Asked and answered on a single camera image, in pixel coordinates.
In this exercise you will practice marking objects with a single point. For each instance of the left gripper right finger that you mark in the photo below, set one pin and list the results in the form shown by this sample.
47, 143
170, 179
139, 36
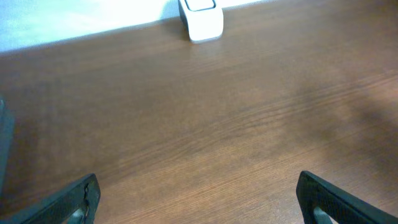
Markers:
323, 202

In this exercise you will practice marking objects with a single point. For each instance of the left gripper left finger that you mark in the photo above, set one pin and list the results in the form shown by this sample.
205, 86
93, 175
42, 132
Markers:
75, 203

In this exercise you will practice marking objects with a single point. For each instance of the white barcode scanner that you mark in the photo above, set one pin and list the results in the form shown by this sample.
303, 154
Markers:
203, 19

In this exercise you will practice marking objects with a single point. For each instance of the grey plastic mesh basket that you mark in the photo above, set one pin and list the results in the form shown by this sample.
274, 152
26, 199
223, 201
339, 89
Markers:
6, 136

